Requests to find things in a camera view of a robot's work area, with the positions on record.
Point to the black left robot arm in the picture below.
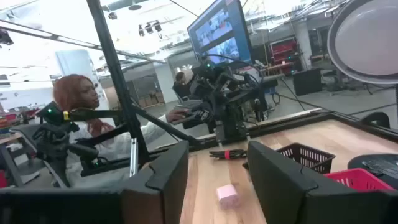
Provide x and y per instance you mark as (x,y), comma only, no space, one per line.
(230,102)

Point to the black chair back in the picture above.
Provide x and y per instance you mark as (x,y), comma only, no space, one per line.
(376,119)

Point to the red mesh basket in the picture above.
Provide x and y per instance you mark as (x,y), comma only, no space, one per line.
(357,180)

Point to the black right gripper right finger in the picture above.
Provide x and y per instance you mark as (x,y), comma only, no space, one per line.
(276,186)

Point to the black aluminium table frame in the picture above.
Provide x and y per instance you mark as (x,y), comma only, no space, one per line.
(112,62)

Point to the black mesh basket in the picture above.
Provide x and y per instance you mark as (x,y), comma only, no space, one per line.
(306,157)

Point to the red tool cabinet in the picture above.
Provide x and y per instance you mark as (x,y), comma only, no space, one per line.
(283,53)

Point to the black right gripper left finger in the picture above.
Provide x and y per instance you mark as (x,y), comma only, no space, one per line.
(155,193)

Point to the computer monitor blue screen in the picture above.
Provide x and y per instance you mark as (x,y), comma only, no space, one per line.
(220,31)

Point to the black box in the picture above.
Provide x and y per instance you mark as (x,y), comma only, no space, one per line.
(307,81)

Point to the pink wall charger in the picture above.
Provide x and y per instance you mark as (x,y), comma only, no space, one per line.
(227,195)

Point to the person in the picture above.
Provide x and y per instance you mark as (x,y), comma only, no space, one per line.
(77,93)
(179,85)

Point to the black desk lamp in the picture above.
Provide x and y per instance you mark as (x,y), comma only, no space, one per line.
(363,40)

